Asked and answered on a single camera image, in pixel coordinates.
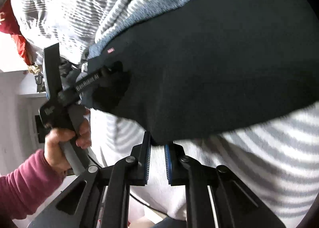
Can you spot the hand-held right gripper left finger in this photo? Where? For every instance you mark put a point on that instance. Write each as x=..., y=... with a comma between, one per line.
x=147, y=160

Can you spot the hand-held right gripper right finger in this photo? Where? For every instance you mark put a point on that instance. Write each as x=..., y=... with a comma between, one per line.
x=167, y=165

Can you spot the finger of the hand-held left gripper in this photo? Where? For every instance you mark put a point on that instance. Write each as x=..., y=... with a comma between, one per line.
x=111, y=70

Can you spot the black pants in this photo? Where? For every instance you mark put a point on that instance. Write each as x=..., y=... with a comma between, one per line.
x=211, y=68

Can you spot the person's left forearm pink sleeve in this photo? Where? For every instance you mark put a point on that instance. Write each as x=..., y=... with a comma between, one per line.
x=22, y=185

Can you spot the person's left hand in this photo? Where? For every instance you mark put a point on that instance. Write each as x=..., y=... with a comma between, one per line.
x=56, y=148

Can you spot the red cloth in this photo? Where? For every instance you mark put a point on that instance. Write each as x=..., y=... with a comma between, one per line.
x=25, y=48

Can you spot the white cabinet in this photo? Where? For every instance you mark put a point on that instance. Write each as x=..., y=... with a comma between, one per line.
x=17, y=98

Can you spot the red embroidered pillow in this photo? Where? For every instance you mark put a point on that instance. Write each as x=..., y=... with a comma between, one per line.
x=8, y=23

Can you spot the grey striped bed sheet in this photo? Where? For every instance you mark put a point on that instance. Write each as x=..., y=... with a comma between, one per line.
x=82, y=6

